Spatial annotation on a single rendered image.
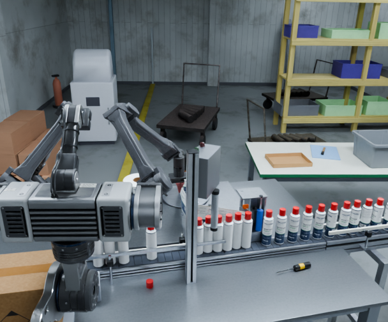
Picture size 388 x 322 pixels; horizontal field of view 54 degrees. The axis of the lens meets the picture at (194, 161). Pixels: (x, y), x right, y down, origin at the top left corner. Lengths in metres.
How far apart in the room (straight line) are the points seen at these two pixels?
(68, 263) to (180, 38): 9.12
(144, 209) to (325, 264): 1.21
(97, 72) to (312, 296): 4.65
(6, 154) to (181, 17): 6.41
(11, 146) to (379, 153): 3.83
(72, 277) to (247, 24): 9.34
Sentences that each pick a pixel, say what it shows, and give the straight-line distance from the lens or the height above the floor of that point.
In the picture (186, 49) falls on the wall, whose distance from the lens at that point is 10.19.
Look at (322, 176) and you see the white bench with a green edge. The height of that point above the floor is 0.79.
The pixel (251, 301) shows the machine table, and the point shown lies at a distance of 1.85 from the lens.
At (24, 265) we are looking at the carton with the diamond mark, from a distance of 1.67.
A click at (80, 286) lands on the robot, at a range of 1.40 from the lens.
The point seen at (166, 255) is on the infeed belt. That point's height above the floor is 0.88.
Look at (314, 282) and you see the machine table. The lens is 2.03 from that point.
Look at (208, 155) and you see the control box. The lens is 1.61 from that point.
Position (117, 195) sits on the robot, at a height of 1.53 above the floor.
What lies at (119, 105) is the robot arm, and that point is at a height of 1.69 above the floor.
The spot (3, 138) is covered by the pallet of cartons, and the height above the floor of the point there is 0.58.
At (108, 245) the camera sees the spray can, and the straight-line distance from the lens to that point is 1.90.
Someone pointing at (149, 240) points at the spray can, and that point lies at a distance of 1.91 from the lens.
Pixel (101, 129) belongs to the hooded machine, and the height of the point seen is 0.26.
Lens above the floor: 2.08
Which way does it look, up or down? 23 degrees down
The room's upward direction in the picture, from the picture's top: 1 degrees clockwise
